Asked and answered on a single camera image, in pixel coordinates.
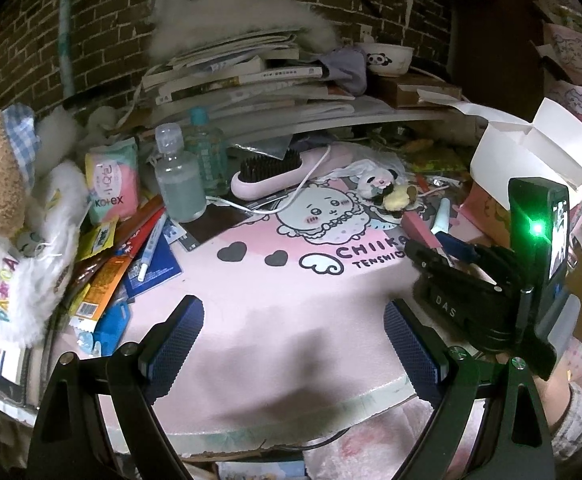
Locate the stack of books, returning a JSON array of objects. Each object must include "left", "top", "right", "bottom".
[{"left": 130, "top": 32, "right": 357, "bottom": 127}]

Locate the panda ceramic bowl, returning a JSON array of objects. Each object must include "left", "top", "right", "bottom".
[{"left": 357, "top": 42, "right": 413, "bottom": 77}]

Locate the purple cloth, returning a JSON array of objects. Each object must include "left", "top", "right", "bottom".
[{"left": 316, "top": 47, "right": 367, "bottom": 96}]

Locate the yellow plush toy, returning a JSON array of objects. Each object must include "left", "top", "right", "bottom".
[{"left": 382, "top": 184, "right": 418, "bottom": 212}]

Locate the pink desk mat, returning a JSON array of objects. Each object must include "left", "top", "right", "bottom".
[{"left": 45, "top": 169, "right": 453, "bottom": 451}]

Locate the blue packet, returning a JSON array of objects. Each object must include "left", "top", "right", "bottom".
[{"left": 123, "top": 235, "right": 181, "bottom": 298}]

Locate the orange packet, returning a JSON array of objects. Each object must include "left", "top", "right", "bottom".
[{"left": 69, "top": 255, "right": 133, "bottom": 333}]

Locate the white fluffy fur piece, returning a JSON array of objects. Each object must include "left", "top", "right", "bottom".
[{"left": 148, "top": 0, "right": 340, "bottom": 63}]

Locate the panda plush toy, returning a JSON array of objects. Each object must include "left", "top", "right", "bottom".
[{"left": 356, "top": 167, "right": 398, "bottom": 200}]

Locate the white plush toy with cap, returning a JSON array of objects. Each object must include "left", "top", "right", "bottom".
[{"left": 0, "top": 103, "right": 90, "bottom": 348}]

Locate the dark pink flat box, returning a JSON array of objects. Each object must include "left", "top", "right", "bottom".
[{"left": 401, "top": 211, "right": 442, "bottom": 249}]

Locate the teal bottle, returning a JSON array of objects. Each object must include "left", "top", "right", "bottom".
[{"left": 185, "top": 107, "right": 229, "bottom": 197}]

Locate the light blue cosmetic tube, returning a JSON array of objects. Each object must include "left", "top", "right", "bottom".
[{"left": 431, "top": 197, "right": 451, "bottom": 235}]

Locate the pink kotex pack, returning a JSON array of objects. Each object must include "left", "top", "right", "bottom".
[{"left": 85, "top": 138, "right": 139, "bottom": 224}]

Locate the pink hair brush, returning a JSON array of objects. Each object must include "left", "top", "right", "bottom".
[{"left": 230, "top": 142, "right": 357, "bottom": 202}]

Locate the pink cartoon cardboard box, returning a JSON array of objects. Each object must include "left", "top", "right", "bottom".
[{"left": 418, "top": 88, "right": 582, "bottom": 252}]

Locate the clear liquid bottle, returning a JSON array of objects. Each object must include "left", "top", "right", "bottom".
[{"left": 154, "top": 124, "right": 206, "bottom": 223}]

